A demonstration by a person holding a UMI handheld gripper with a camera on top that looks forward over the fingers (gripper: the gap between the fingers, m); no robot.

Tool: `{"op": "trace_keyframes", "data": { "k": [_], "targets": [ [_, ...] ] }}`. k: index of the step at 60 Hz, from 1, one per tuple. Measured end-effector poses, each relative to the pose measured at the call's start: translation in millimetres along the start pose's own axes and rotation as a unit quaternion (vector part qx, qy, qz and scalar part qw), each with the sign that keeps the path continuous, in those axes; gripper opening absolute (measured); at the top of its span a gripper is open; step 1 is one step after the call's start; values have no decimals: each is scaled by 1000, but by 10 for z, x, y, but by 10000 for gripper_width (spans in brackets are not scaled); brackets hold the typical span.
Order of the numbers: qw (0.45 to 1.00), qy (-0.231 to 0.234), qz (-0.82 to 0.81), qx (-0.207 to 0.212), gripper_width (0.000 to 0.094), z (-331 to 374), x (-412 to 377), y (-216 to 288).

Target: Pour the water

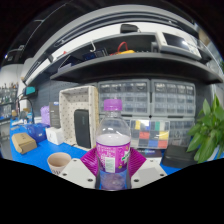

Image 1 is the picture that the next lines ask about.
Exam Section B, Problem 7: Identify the blue box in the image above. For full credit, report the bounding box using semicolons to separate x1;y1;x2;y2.
24;123;49;144

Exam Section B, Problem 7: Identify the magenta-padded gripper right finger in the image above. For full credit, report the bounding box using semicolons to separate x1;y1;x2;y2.
127;147;169;190

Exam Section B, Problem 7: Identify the small black device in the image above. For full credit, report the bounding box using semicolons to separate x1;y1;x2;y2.
119;23;139;34

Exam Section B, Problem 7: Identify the clear box of coloured parts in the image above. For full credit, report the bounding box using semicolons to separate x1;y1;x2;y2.
129;118;170;150

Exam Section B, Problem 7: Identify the dark shelf unit with bottles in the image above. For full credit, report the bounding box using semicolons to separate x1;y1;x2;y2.
0;83;19;141

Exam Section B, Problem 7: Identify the dark grey upright box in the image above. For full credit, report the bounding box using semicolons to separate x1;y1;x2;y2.
48;101;62;129

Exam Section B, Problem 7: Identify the small brown cardboard box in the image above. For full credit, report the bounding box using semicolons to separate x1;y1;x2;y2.
11;132;38;155

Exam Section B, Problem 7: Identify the purple bag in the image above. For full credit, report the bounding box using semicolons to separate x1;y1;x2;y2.
40;105;52;127

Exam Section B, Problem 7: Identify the black box with white label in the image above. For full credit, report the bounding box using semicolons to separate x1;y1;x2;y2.
138;148;163;160

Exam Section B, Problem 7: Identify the yellow and red cable bundle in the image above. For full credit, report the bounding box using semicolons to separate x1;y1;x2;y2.
109;41;136;56

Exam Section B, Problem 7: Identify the clear bottle with purple cap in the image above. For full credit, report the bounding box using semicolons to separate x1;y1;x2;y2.
95;98;132;191

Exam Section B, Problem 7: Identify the grey small-parts drawer cabinet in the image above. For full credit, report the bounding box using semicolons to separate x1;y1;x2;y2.
150;79;197;118
168;117;196;148
97;78;152;117

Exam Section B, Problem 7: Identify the small white box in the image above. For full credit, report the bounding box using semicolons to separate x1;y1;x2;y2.
45;126;65;146

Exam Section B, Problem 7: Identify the beige patterned mug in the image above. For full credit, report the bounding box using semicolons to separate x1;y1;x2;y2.
46;151;73;177

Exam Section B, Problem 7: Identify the flat black case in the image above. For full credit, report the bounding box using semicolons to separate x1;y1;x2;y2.
161;144;194;169

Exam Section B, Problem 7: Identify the white oscilloscope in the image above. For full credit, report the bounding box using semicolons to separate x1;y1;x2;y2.
156;30;203;61

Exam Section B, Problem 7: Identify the green potted plant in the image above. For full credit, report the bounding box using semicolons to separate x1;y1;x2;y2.
186;94;224;164

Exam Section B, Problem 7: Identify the white perforated tray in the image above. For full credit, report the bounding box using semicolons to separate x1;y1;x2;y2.
58;85;100;152

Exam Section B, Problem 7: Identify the dark grey workbench shelf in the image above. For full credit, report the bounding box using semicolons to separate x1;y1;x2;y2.
49;31;224;85

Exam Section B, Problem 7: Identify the small teal box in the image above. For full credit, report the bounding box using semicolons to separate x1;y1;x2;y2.
24;86;37;98

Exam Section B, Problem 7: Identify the black rectangular speaker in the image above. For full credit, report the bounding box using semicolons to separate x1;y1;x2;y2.
73;108;92;150

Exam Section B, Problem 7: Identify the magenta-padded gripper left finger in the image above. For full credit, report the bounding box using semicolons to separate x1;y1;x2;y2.
58;147;100;190

